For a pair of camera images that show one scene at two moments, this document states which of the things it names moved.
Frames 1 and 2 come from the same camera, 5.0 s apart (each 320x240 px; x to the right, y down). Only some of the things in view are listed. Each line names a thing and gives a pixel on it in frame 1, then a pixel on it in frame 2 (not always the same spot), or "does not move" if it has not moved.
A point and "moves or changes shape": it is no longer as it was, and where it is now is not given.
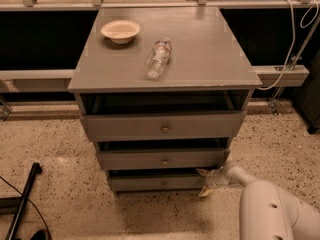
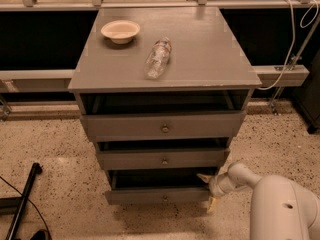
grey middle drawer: x=163 y=159 does not move
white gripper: x=214 y=179 -> x=214 y=186
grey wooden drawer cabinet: x=162 y=91 does not move
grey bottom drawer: x=157 y=183 moves or changes shape
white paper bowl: x=121 y=31 does not move
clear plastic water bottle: x=158 y=58 does not move
